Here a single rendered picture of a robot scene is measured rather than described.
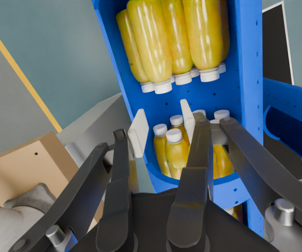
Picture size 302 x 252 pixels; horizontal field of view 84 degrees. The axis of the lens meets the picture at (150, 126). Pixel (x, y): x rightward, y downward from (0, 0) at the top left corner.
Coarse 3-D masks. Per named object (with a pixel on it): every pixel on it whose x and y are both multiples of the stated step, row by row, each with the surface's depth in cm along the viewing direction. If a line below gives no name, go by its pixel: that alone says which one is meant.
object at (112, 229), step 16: (128, 144) 14; (128, 160) 12; (112, 176) 10; (128, 176) 9; (112, 192) 8; (128, 192) 8; (112, 208) 7; (128, 208) 7; (112, 224) 6; (128, 224) 6; (96, 240) 6; (112, 240) 6; (128, 240) 6
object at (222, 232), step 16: (144, 192) 9; (160, 192) 8; (176, 192) 8; (144, 208) 8; (160, 208) 8; (208, 208) 7; (96, 224) 8; (144, 224) 7; (160, 224) 7; (208, 224) 6; (224, 224) 6; (240, 224) 6; (80, 240) 7; (144, 240) 6; (160, 240) 6; (208, 240) 6; (224, 240) 6; (240, 240) 6; (256, 240) 5
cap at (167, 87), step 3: (165, 84) 36; (168, 84) 36; (156, 87) 37; (159, 87) 36; (162, 87) 36; (165, 87) 36; (168, 87) 36; (171, 87) 37; (156, 90) 37; (159, 90) 36; (162, 90) 36; (165, 90) 36; (168, 90) 36; (159, 93) 37
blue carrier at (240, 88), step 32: (96, 0) 26; (128, 0) 41; (256, 0) 23; (256, 32) 24; (128, 64) 42; (256, 64) 26; (128, 96) 39; (160, 96) 51; (192, 96) 52; (224, 96) 47; (256, 96) 28; (256, 128) 30; (224, 192) 31; (256, 224) 38
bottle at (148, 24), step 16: (144, 0) 29; (160, 0) 31; (144, 16) 30; (160, 16) 31; (144, 32) 31; (160, 32) 31; (144, 48) 32; (160, 48) 32; (144, 64) 34; (160, 64) 33; (160, 80) 35
